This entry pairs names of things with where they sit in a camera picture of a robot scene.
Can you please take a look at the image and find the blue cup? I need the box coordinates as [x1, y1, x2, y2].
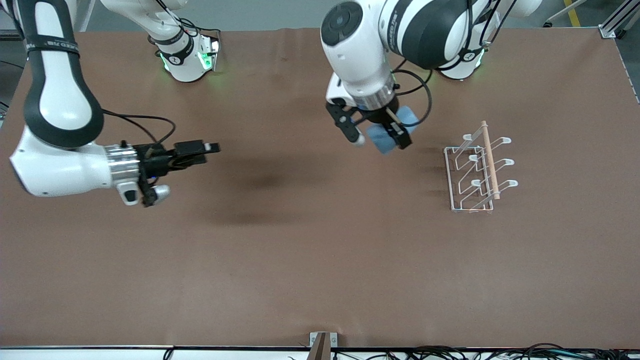
[366, 106, 420, 155]

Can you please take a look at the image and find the brown table cover sheet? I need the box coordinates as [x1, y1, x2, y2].
[0, 26, 640, 349]

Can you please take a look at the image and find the aluminium frame profile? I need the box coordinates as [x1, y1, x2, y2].
[599, 0, 640, 39]

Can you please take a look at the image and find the white wire cup holder rack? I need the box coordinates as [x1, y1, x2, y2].
[444, 120, 519, 214]

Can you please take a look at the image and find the black cable bundle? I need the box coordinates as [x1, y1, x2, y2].
[287, 342, 640, 360]

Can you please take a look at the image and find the metal bracket with brown post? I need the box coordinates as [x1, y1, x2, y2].
[309, 332, 338, 360]

